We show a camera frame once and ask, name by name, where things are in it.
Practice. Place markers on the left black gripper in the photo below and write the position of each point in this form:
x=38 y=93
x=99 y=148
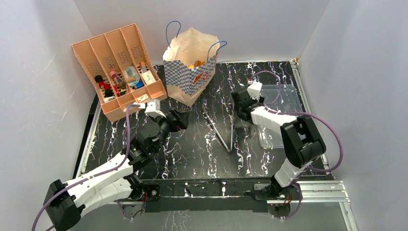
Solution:
x=183 y=121

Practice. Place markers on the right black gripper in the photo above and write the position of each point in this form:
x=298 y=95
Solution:
x=240 y=104

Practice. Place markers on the checkered paper bag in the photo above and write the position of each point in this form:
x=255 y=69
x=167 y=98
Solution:
x=190 y=64

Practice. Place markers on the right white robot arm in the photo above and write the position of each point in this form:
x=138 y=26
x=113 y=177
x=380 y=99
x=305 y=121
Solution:
x=302 y=141

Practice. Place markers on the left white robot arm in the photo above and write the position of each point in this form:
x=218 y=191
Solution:
x=67 y=202

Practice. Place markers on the small brown fake bread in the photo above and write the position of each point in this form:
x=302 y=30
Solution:
x=196 y=64

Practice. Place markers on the white label card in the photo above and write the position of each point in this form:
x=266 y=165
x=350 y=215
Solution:
x=148 y=77

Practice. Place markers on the light blue tape dispenser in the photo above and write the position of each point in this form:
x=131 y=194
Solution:
x=132 y=76

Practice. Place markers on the pink capped bottle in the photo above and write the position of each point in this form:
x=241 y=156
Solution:
x=120 y=84

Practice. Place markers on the black red toy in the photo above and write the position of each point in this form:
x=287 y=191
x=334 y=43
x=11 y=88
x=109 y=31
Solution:
x=104 y=86

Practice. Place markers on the peach desk organizer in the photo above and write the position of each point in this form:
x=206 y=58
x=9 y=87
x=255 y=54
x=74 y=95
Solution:
x=115 y=51

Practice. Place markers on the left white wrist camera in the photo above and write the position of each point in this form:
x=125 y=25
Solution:
x=152 y=108

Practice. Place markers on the aluminium frame rail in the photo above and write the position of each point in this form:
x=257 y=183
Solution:
x=230 y=194

